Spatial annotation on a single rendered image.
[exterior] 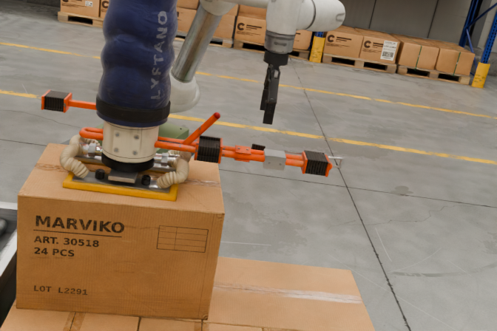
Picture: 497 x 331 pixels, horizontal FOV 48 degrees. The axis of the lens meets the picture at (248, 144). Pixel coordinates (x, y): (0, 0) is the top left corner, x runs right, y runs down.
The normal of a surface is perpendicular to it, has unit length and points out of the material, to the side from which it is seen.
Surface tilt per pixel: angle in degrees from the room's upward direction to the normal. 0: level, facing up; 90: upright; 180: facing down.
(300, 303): 0
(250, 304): 0
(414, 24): 90
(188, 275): 90
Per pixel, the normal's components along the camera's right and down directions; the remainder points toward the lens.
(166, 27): 0.78, 0.22
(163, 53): 0.80, 0.01
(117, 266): 0.11, 0.37
